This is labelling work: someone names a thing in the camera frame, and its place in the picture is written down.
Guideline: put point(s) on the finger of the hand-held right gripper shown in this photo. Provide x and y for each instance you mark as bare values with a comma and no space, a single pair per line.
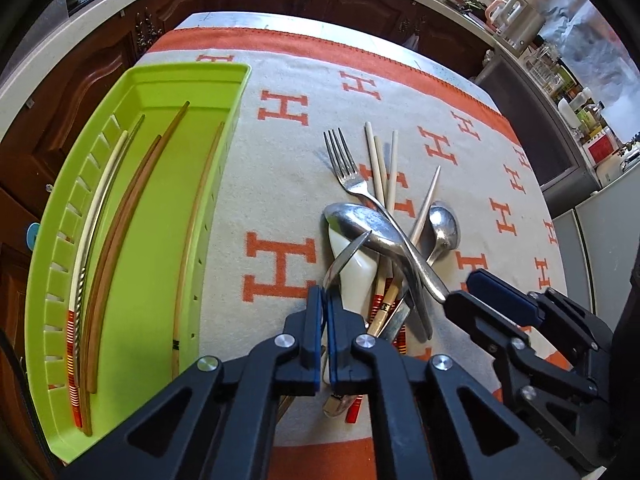
475,320
500,295

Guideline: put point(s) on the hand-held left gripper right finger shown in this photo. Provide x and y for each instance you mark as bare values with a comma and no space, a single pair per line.
334,345

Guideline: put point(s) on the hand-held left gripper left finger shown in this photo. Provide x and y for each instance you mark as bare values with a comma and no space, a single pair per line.
312,340

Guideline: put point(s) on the white ceramic spoon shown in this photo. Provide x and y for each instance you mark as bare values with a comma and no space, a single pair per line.
357,280

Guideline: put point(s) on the metal chopstick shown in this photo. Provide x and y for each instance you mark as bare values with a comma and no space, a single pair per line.
116,180
399,320

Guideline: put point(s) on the large metal spoon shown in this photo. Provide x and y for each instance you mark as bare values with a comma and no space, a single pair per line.
360,222

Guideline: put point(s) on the metal fork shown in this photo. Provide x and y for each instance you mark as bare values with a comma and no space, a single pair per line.
350,175

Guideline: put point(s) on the green plastic utensil tray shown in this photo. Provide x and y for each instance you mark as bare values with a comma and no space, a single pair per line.
150,285

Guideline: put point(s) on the dark brown wooden chopstick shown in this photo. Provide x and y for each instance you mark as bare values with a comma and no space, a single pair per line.
90,385
111,270

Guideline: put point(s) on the grey refrigerator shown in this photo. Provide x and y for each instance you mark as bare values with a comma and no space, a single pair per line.
595,240

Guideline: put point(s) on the orange patterned beige tablecloth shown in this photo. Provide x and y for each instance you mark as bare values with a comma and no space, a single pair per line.
280,185

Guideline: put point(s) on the red labelled packet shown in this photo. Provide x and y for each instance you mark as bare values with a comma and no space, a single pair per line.
601,150

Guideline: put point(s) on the dark grey appliance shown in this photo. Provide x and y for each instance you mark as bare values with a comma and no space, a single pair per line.
535,120

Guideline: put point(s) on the row of condiment bottles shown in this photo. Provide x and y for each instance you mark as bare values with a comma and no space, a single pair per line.
585,110

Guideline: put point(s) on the hanging plastic bag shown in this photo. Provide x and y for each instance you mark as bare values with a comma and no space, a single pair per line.
412,42

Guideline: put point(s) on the blue round cabinet knob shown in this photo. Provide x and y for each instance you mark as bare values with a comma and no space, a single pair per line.
32,236

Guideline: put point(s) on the white kitchen countertop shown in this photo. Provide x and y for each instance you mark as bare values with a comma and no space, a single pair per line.
50,67

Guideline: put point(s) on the plastic wall covering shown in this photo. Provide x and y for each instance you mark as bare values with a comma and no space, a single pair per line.
595,45

